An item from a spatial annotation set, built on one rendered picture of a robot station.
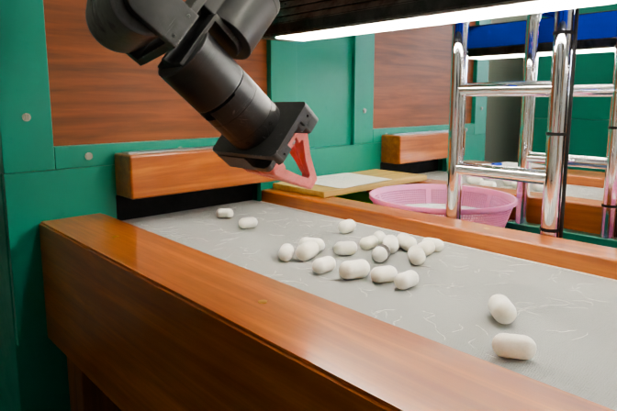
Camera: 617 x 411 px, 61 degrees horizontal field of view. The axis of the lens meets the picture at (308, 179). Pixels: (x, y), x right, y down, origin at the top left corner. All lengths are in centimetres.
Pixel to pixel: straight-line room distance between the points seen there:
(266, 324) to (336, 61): 86
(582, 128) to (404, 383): 309
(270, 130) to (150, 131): 48
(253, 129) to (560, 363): 32
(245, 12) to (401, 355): 31
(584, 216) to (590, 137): 235
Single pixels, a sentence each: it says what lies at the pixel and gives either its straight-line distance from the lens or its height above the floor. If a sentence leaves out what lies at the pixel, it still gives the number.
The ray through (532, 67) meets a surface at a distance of 105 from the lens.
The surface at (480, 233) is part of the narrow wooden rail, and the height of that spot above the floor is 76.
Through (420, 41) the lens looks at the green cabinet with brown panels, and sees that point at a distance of 148.
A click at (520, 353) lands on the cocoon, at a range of 46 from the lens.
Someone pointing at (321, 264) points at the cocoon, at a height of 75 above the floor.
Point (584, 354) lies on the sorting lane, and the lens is 50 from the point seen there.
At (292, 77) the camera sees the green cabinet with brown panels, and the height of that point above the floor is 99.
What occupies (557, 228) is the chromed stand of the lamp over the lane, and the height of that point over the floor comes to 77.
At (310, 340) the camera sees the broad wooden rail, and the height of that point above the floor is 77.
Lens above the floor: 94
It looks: 9 degrees down
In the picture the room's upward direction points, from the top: straight up
